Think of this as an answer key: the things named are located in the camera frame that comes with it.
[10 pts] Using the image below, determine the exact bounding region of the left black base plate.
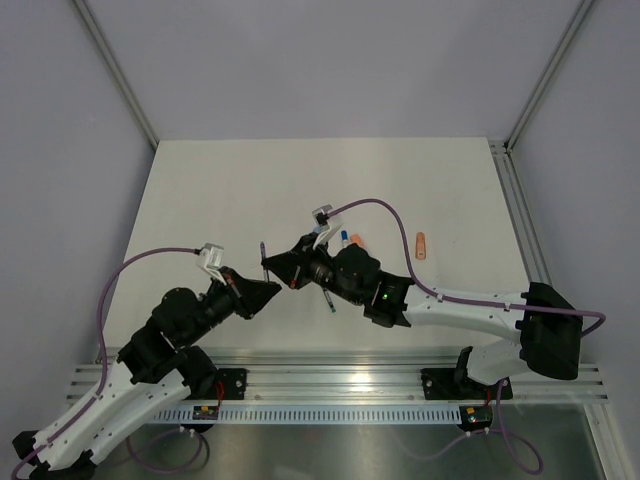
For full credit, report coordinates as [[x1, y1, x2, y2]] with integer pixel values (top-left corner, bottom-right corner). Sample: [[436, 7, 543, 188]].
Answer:
[[213, 368, 248, 401]]

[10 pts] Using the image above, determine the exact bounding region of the purple pen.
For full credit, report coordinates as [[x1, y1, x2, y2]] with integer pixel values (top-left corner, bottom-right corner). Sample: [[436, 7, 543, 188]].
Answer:
[[259, 241, 270, 282]]

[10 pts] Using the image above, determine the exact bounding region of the aluminium frame post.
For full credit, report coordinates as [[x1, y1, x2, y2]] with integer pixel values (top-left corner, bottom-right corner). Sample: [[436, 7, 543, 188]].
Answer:
[[503, 0, 598, 154], [68, 0, 160, 151]]

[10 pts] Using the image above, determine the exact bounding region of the right aluminium frame post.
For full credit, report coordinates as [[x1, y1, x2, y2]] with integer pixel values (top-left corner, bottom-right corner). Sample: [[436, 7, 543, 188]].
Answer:
[[503, 0, 598, 154]]

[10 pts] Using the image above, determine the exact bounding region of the grey orange-tipped marker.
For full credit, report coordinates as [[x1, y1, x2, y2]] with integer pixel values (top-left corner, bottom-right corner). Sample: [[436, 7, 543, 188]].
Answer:
[[350, 234, 365, 248]]

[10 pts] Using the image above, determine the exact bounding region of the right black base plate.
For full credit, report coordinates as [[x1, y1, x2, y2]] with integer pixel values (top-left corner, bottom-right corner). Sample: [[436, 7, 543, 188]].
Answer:
[[420, 367, 513, 401]]

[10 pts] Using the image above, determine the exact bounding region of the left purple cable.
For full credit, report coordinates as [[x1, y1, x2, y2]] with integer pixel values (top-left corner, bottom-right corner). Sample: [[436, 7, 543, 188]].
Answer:
[[10, 244, 204, 479]]

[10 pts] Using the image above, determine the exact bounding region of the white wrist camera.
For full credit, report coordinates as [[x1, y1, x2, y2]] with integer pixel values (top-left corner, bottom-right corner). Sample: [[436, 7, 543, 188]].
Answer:
[[312, 204, 336, 249], [196, 243, 224, 283]]

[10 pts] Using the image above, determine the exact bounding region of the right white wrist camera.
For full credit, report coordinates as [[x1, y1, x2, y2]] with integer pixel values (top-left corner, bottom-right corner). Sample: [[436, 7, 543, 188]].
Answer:
[[312, 204, 336, 249]]

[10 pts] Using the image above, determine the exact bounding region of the left aluminium frame post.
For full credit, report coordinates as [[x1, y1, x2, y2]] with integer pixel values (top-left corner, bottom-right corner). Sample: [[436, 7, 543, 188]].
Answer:
[[68, 0, 160, 151]]

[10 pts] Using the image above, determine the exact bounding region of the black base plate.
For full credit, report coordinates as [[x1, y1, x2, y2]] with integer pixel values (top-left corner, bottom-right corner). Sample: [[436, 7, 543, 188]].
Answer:
[[213, 368, 248, 401], [420, 367, 513, 401]]

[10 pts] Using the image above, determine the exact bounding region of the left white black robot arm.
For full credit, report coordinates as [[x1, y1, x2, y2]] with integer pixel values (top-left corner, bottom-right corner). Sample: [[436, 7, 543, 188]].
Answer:
[[13, 267, 281, 479]]

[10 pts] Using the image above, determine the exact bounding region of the black green-tipped pen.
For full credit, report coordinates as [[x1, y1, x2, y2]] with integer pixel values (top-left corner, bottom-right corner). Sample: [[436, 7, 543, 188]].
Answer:
[[323, 289, 336, 313]]

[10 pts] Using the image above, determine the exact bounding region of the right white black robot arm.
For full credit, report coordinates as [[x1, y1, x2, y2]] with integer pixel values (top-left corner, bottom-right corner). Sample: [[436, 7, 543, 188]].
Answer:
[[261, 234, 583, 396]]

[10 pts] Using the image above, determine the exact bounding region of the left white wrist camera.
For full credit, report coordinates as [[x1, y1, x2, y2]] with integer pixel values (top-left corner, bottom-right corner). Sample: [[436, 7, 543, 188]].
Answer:
[[196, 243, 224, 283]]

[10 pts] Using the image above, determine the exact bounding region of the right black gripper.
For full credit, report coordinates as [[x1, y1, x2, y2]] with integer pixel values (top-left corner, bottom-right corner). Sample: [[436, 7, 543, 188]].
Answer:
[[264, 233, 364, 306]]

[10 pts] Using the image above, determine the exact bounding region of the right side aluminium rail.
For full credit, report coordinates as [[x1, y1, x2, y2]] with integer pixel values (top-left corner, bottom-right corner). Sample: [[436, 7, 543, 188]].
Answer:
[[488, 140, 552, 285]]

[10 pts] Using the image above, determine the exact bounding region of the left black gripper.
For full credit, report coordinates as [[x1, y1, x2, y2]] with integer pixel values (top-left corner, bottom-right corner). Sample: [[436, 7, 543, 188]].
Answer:
[[182, 265, 281, 346]]

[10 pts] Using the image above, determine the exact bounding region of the orange highlighter pen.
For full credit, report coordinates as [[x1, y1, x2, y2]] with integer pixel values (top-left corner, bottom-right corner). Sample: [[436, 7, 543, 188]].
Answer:
[[414, 232, 427, 260]]

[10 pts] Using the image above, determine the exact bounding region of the white slotted cable duct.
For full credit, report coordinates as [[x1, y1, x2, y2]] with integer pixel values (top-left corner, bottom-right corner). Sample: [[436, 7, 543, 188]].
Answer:
[[149, 405, 461, 425]]

